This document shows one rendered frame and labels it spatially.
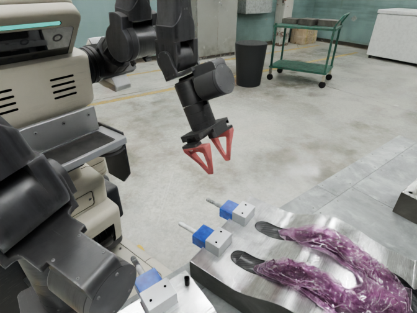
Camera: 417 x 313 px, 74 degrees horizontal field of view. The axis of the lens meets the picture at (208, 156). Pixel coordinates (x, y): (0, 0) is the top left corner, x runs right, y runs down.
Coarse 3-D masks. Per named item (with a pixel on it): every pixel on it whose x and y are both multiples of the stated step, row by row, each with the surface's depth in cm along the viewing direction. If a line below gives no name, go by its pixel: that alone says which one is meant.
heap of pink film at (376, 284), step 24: (288, 240) 59; (312, 240) 55; (336, 240) 54; (264, 264) 54; (288, 264) 51; (360, 264) 51; (312, 288) 45; (336, 288) 47; (360, 288) 48; (384, 288) 47; (408, 288) 47; (336, 312) 44; (360, 312) 44; (384, 312) 44; (408, 312) 44
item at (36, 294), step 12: (36, 288) 29; (24, 300) 33; (36, 300) 33; (48, 300) 30; (60, 300) 30; (24, 312) 32; (36, 312) 32; (48, 312) 32; (60, 312) 31; (72, 312) 32
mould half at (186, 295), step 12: (180, 276) 50; (180, 288) 48; (192, 288) 48; (180, 300) 46; (192, 300) 46; (204, 300) 46; (120, 312) 45; (132, 312) 45; (144, 312) 45; (168, 312) 45; (180, 312) 45; (192, 312) 45; (204, 312) 45; (216, 312) 45
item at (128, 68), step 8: (104, 40) 65; (96, 48) 67; (104, 48) 65; (104, 56) 66; (104, 64) 67; (112, 64) 66; (120, 64) 68; (128, 64) 69; (104, 72) 68; (112, 72) 69; (120, 72) 71; (128, 72) 74
